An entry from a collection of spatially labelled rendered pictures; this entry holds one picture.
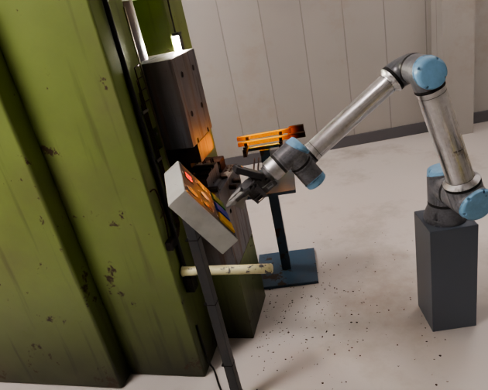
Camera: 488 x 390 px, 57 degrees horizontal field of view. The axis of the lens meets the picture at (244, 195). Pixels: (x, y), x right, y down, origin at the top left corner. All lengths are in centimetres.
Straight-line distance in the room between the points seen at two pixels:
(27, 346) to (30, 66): 149
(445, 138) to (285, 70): 311
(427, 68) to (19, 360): 248
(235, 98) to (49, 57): 315
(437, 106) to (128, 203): 131
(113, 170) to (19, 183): 41
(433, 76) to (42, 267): 186
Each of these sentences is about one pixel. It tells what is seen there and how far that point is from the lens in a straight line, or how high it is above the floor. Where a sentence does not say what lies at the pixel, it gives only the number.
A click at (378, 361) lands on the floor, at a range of 246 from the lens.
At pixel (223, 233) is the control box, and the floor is 100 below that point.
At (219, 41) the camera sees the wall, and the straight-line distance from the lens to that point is 480.
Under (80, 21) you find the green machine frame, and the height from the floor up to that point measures 178.
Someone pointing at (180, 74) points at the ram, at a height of 149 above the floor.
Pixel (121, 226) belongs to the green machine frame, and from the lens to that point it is 210.
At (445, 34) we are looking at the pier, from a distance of 489.
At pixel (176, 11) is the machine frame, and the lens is 257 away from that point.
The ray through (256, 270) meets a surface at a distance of 206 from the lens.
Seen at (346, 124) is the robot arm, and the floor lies 120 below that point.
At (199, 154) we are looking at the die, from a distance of 215.
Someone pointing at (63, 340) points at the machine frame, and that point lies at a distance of 260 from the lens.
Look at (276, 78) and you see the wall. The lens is 485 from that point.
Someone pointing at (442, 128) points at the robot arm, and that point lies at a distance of 191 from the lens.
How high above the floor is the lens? 177
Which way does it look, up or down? 24 degrees down
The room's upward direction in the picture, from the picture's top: 12 degrees counter-clockwise
